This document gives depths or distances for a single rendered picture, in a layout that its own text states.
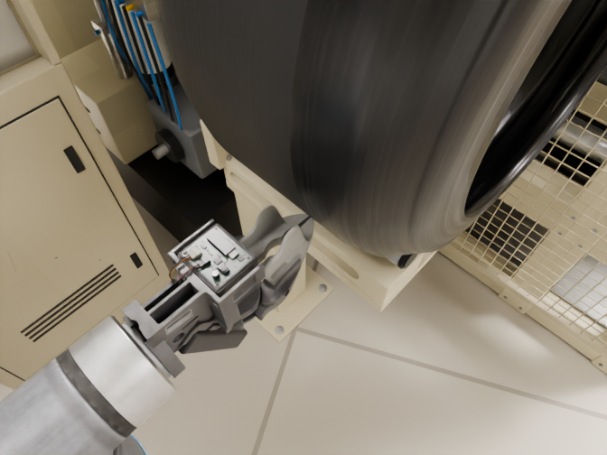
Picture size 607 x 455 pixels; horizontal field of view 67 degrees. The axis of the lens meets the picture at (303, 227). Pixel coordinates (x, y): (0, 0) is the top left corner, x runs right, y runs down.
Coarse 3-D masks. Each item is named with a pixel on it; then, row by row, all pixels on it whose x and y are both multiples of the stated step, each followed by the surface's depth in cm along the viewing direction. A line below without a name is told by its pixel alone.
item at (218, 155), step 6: (204, 126) 70; (204, 132) 72; (204, 138) 73; (210, 138) 71; (210, 144) 73; (216, 144) 73; (210, 150) 74; (216, 150) 74; (222, 150) 75; (210, 156) 76; (216, 156) 75; (222, 156) 76; (228, 156) 76; (216, 162) 76; (222, 162) 77
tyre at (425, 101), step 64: (192, 0) 33; (256, 0) 29; (320, 0) 26; (384, 0) 24; (448, 0) 23; (512, 0) 23; (576, 0) 65; (192, 64) 38; (256, 64) 32; (320, 64) 28; (384, 64) 26; (448, 64) 25; (512, 64) 27; (576, 64) 65; (256, 128) 37; (320, 128) 31; (384, 128) 28; (448, 128) 28; (512, 128) 69; (320, 192) 36; (384, 192) 33; (448, 192) 35
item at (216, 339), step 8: (192, 336) 42; (200, 336) 43; (208, 336) 44; (216, 336) 46; (224, 336) 47; (232, 336) 49; (240, 336) 51; (192, 344) 42; (200, 344) 44; (208, 344) 45; (216, 344) 47; (224, 344) 49; (232, 344) 50; (184, 352) 42; (192, 352) 44
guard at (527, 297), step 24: (600, 120) 81; (600, 168) 86; (600, 192) 89; (480, 216) 117; (528, 216) 106; (504, 240) 116; (600, 240) 96; (480, 264) 128; (576, 264) 104; (552, 288) 114; (576, 288) 109; (552, 312) 120; (576, 336) 118
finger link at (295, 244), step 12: (300, 228) 45; (312, 228) 49; (288, 240) 44; (300, 240) 47; (288, 252) 46; (300, 252) 48; (264, 264) 47; (276, 264) 46; (288, 264) 47; (276, 276) 46
